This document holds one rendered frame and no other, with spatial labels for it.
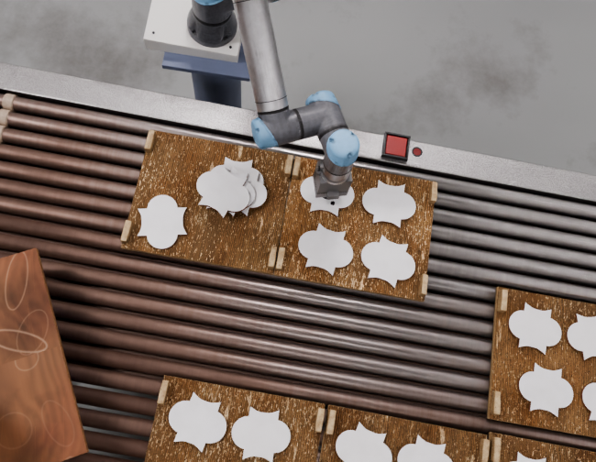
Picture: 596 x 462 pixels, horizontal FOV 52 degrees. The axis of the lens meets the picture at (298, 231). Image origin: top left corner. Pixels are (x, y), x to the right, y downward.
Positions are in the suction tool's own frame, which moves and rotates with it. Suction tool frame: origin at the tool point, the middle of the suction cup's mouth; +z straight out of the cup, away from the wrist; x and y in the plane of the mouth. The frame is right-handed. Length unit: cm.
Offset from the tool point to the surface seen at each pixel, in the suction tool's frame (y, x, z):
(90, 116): -64, 29, 3
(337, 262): 0.4, -20.3, 0.0
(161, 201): -45.2, 0.8, 0.0
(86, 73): -87, 100, 95
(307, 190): -5.4, 1.0, 0.0
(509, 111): 108, 69, 95
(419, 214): 25.3, -8.1, 1.0
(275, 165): -13.5, 9.4, 1.0
